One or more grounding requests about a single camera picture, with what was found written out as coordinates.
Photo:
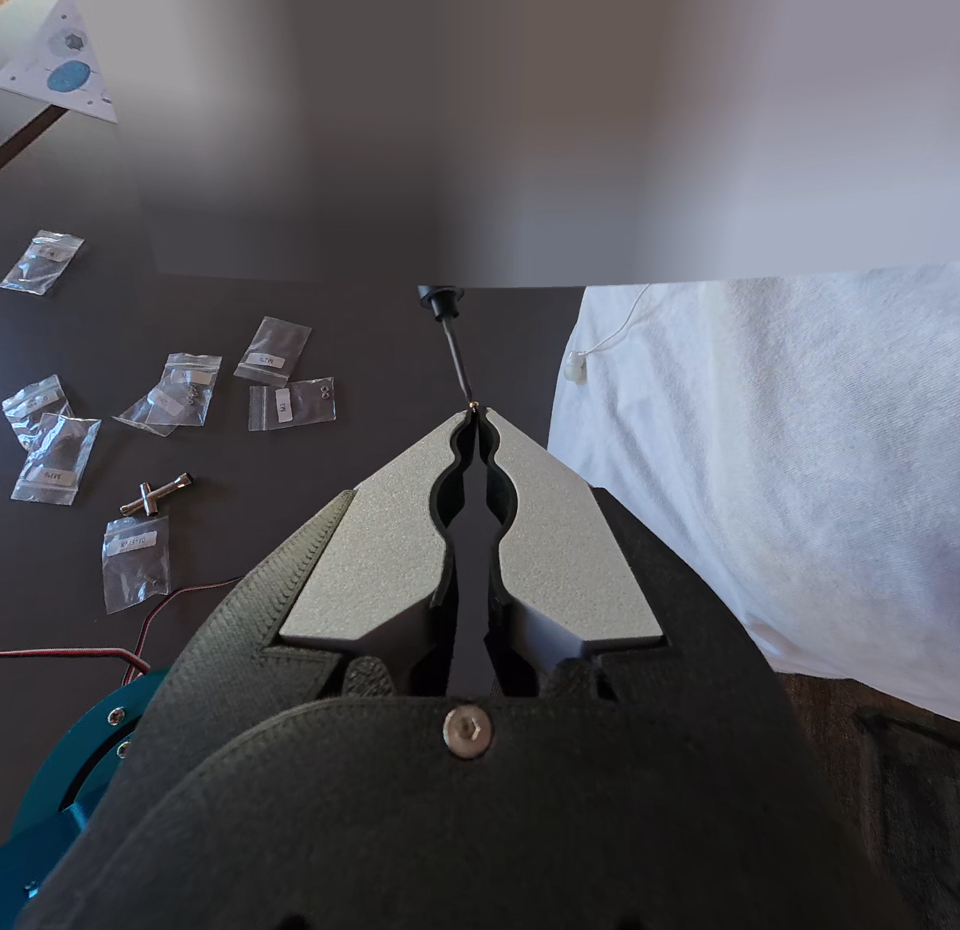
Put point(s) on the person's white shirt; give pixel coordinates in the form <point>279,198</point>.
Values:
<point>750,457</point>

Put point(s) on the dark desk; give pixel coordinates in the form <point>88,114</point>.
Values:
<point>360,322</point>

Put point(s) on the black screwdriver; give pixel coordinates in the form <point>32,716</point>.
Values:
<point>444,304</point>

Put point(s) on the small clear plastic bag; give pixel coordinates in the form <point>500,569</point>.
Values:
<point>176,394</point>
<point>135,562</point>
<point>292,405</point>
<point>56,461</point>
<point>41,262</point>
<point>274,352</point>
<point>34,405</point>

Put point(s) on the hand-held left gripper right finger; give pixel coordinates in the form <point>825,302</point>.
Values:
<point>577,562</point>

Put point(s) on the printed paper sheet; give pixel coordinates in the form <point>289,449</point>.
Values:
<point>71,67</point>

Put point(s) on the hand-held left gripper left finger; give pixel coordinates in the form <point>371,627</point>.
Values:
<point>375,555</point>

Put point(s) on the blue toy robot arm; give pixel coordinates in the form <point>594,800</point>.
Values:
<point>67,765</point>

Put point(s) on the metal cross wrench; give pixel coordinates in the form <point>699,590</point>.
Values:
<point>154,495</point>

